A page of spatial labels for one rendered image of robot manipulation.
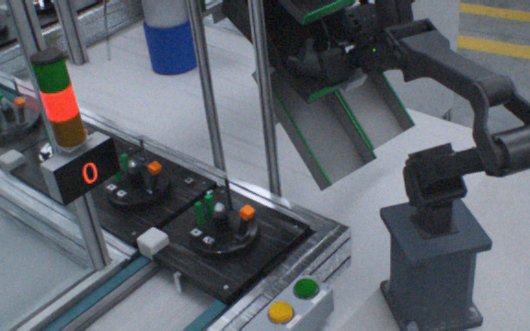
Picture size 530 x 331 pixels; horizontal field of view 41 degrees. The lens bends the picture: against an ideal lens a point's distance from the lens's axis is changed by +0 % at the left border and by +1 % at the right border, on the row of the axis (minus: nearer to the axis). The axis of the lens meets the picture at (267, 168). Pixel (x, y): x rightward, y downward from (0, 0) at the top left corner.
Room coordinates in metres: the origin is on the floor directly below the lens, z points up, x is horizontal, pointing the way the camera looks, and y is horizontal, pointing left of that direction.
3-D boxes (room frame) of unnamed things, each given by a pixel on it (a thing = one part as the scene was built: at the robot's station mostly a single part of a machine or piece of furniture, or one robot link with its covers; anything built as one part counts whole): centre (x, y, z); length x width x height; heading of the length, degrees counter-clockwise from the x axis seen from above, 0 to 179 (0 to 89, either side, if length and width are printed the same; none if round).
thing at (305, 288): (0.90, -0.04, 0.96); 0.04 x 0.04 x 0.02
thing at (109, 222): (1.24, 0.28, 1.01); 0.24 x 0.24 x 0.13; 45
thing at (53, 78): (1.01, 0.32, 1.38); 0.05 x 0.05 x 0.05
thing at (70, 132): (1.01, 0.32, 1.28); 0.05 x 0.05 x 0.05
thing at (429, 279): (0.92, -0.27, 0.96); 0.15 x 0.15 x 0.20; 9
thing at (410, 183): (0.93, -0.27, 1.15); 0.09 x 0.07 x 0.06; 106
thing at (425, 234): (0.93, -0.27, 1.09); 0.07 x 0.07 x 0.06; 9
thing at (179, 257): (1.06, 0.10, 0.96); 0.24 x 0.24 x 0.02; 45
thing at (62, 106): (1.01, 0.32, 1.33); 0.05 x 0.05 x 0.05
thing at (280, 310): (0.85, 0.00, 0.96); 0.04 x 0.04 x 0.02
